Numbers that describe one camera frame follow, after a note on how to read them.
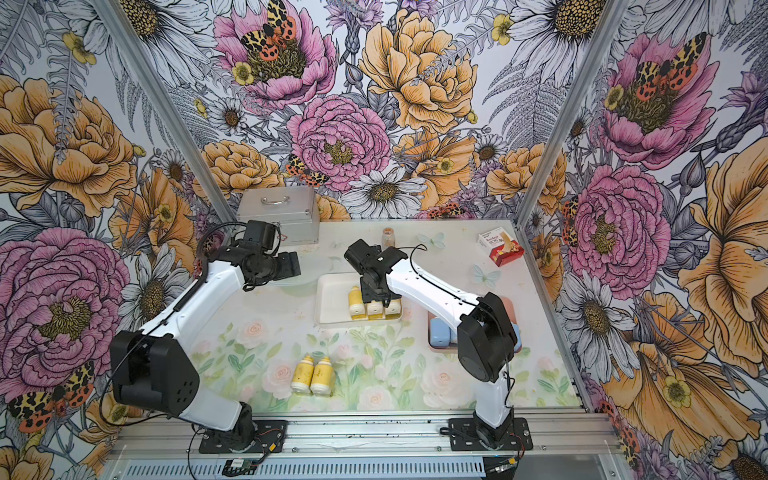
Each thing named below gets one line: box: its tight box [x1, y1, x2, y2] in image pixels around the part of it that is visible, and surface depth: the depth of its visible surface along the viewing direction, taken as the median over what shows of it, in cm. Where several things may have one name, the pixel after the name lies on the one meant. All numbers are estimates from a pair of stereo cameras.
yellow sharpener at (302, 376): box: [291, 354, 315, 394], surface depth 78 cm
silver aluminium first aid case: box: [236, 186, 320, 246], surface depth 111 cm
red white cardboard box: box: [477, 226, 525, 267], surface depth 111 cm
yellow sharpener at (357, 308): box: [348, 285, 366, 320], surface depth 93 cm
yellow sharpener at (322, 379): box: [310, 356, 333, 397], surface depth 78 cm
